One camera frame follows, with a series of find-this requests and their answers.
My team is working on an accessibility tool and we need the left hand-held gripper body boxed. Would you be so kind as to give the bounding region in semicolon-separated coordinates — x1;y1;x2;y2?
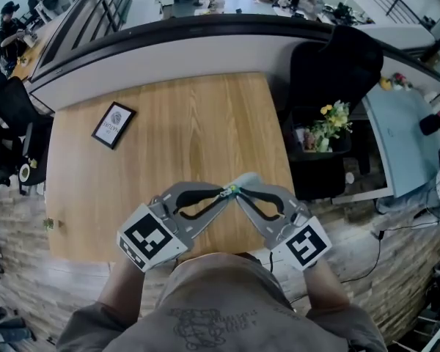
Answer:
116;180;232;273

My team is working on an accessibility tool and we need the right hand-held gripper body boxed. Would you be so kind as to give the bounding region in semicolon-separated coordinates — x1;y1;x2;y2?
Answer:
235;183;333;272

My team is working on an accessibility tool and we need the person's right forearm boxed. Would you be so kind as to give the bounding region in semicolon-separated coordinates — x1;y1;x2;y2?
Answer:
301;257;353;318

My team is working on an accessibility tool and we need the person's left forearm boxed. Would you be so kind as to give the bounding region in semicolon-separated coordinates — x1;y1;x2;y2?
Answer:
96;257;163;323

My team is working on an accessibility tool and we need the yellow flower bouquet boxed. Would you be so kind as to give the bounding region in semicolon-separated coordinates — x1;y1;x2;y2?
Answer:
301;100;353;153

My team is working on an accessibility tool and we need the person's grey shirt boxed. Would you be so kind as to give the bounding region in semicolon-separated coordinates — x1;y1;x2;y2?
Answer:
56;251;390;352

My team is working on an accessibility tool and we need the light blue table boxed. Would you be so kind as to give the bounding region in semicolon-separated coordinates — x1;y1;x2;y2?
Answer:
362;84;440;199

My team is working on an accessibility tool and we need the black high-back office chair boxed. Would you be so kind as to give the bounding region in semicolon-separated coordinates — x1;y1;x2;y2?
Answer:
278;23;385;202

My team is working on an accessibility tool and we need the red flower pot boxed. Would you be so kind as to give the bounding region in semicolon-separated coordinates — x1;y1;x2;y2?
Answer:
391;72;414;92

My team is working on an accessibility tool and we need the black mesh office chair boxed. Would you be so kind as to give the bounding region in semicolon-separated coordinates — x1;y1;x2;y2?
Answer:
0;74;55;198

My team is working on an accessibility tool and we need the long black floor cable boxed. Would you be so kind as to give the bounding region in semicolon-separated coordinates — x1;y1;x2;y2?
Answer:
336;228;385;285

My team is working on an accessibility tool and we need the black picture frame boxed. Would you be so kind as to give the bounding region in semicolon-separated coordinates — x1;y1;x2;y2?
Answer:
90;100;138;151

